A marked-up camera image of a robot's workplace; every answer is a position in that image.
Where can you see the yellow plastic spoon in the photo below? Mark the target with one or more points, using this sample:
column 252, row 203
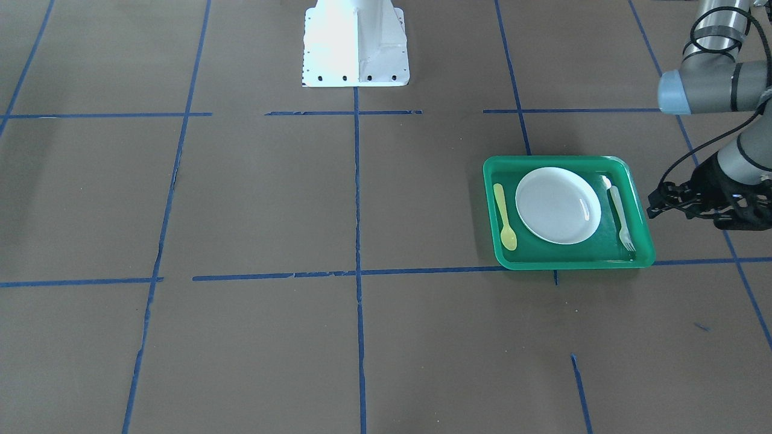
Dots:
column 507, row 235

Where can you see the pale green plastic fork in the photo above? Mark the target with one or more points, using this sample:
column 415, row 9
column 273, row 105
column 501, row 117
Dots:
column 624, row 235

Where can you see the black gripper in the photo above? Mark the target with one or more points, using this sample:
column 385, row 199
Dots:
column 707, row 178

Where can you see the white round plate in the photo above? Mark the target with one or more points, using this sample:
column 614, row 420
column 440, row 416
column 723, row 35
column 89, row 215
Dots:
column 558, row 206

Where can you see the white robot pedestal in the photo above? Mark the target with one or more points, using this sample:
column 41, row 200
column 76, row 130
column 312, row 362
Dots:
column 355, row 43

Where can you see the green plastic tray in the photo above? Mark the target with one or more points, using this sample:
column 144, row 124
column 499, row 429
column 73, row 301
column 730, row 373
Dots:
column 603, row 250

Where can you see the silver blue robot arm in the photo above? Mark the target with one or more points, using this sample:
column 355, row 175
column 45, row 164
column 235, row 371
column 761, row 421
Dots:
column 725, row 68

